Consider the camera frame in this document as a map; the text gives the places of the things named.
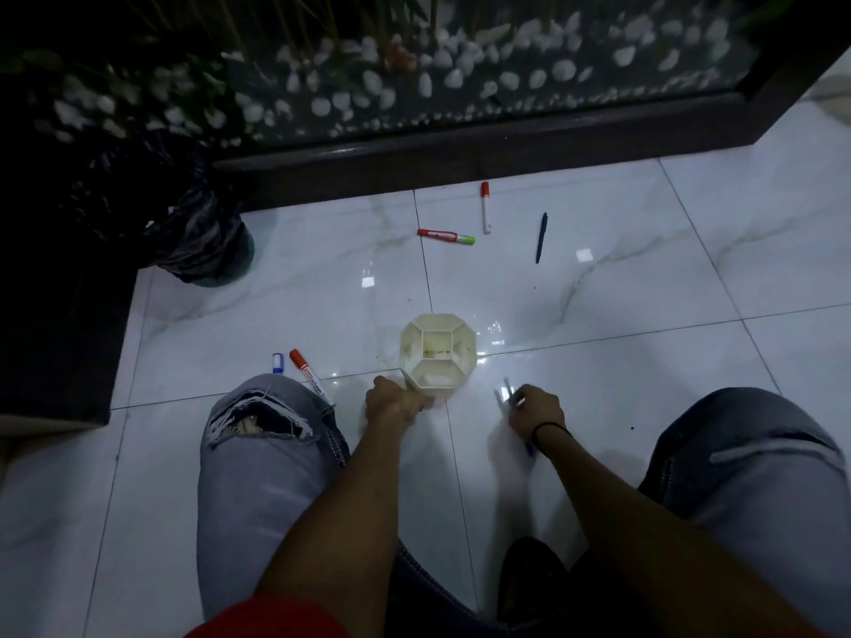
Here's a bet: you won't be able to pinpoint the white octagonal pen holder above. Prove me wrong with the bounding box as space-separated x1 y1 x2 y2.
399 313 479 400

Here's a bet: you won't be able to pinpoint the person's right hand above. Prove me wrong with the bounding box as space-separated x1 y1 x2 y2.
508 384 567 443

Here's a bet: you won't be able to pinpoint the person's right forearm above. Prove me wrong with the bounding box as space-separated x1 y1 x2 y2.
532 428 822 638

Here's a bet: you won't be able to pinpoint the person's left leg grey jeans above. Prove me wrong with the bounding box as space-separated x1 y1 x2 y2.
197 373 481 625

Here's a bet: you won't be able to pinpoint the dark green plants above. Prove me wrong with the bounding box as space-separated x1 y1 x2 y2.
0 0 466 150

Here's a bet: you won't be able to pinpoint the dark cabinet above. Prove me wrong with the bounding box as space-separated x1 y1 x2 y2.
0 255 139 429

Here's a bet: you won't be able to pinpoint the dark wooden planter frame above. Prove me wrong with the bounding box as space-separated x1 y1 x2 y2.
211 29 851 213

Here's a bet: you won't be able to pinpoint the person's leg grey jeans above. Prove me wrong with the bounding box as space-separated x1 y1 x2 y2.
197 373 481 625
637 388 851 638

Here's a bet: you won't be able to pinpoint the person's right leg grey jeans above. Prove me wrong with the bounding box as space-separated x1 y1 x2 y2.
637 388 851 638

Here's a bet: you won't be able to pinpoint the person's red shirt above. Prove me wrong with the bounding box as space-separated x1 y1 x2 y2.
185 593 352 638

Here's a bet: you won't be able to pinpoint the bin with black trash bag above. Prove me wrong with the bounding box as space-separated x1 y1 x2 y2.
63 136 256 288

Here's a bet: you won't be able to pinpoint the person's left hand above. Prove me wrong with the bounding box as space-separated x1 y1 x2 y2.
364 376 436 426

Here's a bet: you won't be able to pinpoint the person's left forearm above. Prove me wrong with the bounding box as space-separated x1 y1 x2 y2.
255 413 426 638

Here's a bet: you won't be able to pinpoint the bed of white pebbles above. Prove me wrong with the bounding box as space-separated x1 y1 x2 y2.
33 6 759 150

